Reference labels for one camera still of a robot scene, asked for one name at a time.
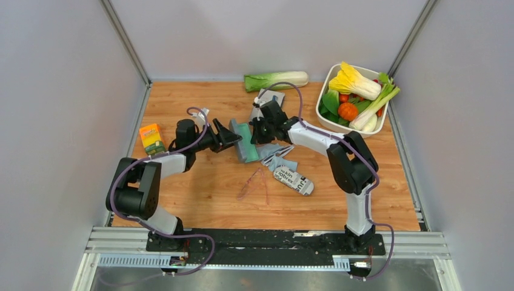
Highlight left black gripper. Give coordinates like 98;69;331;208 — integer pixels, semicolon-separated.
190;119;241;153

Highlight light blue cleaning cloth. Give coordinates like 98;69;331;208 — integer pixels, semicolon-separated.
256;144;298;172

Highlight grey glasses case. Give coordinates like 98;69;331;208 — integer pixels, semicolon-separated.
229;118;259;163

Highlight pink transparent sunglasses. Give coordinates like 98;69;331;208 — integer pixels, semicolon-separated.
236;167;270;206

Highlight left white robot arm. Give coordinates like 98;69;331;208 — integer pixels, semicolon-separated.
105;119;242;252

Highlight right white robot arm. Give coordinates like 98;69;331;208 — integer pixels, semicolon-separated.
251;101;378;254

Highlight grey razor package box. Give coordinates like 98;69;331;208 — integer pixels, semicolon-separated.
249;89;285;123

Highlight newspaper print pouch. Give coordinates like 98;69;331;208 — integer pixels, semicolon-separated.
273;166;314;196

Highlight green white napa cabbage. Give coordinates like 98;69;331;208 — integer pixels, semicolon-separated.
244;71;309;92

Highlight orange green carton box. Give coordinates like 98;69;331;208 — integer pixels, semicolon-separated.
139;123;166;156

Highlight green leafy vegetable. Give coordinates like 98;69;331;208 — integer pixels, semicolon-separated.
318;89;340;123

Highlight small orange pumpkin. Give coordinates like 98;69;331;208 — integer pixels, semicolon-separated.
338;102;359;121

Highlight white rectangular tray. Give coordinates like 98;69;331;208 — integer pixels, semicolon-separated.
316;63;389;138

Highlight yellow white bok choy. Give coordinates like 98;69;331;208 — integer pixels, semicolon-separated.
329;62;382;101

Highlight green white leek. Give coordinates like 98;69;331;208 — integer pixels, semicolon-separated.
349;73;401;132

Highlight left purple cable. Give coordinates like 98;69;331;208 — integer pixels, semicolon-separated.
109;106;216;278

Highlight purple cable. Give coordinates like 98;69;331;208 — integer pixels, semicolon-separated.
256;82;396;281
109;106;216;278

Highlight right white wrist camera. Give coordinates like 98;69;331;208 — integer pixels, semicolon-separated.
252;95;275;109

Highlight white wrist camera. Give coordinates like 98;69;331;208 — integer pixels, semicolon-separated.
190;107;209;129
252;95;275;109

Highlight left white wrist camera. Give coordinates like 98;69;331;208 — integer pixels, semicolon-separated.
190;107;209;129

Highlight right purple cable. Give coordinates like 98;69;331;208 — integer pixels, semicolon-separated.
256;82;396;281

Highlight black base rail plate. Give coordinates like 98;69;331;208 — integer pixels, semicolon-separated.
145;229;386;267

